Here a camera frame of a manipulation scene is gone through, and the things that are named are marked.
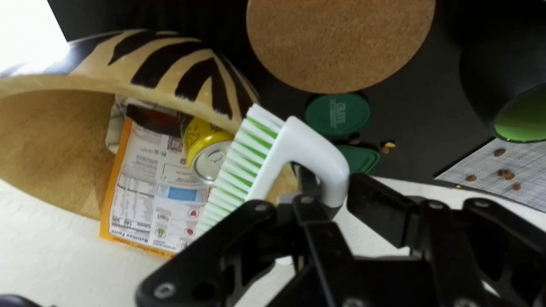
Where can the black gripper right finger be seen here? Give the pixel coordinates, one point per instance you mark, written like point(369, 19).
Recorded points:
point(467, 244)

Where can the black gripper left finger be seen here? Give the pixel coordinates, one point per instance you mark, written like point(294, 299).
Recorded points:
point(228, 256)

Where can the white brush with green bristles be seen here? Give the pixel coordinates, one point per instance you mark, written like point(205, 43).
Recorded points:
point(267, 154)

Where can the brown bowl with zebra pattern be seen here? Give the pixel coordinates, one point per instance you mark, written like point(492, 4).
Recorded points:
point(52, 142)

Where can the grey woven placemat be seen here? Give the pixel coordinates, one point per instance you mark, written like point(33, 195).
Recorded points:
point(506, 164)

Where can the orange food packet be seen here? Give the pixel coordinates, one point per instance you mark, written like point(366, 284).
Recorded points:
point(154, 193)

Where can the yellow drink can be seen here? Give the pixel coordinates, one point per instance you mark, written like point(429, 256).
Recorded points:
point(205, 147)

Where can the black table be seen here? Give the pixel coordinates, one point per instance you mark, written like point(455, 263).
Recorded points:
point(420, 130)

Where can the small brown nut crumb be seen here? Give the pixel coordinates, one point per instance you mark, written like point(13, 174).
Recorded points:
point(388, 147)

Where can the dark green round lid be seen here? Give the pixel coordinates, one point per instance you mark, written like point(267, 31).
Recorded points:
point(359, 159)
point(337, 115)

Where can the black mug with green inside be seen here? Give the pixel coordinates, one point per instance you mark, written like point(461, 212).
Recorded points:
point(513, 74)

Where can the round cork coaster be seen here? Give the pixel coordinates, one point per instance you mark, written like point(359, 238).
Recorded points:
point(342, 40)

